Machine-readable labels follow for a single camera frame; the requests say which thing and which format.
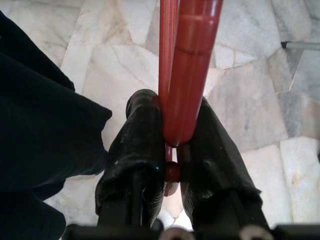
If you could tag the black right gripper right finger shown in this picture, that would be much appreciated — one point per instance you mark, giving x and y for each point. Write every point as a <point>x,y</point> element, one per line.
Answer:
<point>215,170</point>

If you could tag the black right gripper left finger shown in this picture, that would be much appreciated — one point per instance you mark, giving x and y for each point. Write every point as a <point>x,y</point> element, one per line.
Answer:
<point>135,150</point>

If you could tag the red plastic hanger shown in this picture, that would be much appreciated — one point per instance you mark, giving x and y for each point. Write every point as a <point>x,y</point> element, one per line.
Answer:
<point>190,75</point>

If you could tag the navy blue shirt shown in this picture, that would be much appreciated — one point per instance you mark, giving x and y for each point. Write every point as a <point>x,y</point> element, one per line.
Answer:
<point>37,125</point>

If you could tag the silver metal clothes rack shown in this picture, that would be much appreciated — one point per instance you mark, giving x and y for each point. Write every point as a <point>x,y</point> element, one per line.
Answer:
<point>305,45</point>

